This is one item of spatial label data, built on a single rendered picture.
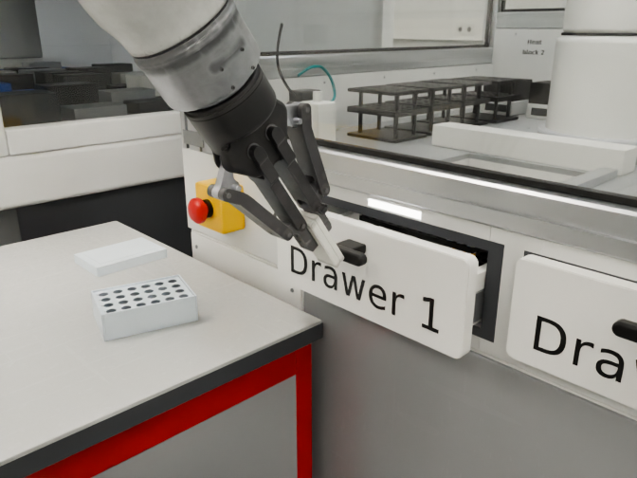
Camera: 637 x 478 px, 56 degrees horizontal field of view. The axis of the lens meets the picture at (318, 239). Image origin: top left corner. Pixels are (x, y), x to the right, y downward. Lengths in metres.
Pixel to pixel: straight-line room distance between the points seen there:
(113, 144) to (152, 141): 0.09
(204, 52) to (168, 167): 0.99
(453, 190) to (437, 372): 0.23
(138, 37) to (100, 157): 0.91
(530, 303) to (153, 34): 0.42
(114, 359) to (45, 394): 0.09
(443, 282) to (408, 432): 0.27
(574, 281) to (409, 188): 0.21
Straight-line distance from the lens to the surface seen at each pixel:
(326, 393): 0.92
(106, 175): 1.38
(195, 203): 0.92
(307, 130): 0.58
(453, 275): 0.61
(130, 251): 1.07
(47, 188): 1.33
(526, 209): 0.61
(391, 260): 0.65
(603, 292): 0.59
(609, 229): 0.59
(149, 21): 0.45
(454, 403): 0.75
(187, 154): 1.05
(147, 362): 0.76
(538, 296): 0.62
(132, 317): 0.81
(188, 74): 0.47
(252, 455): 0.86
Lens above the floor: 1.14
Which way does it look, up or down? 19 degrees down
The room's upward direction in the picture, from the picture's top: straight up
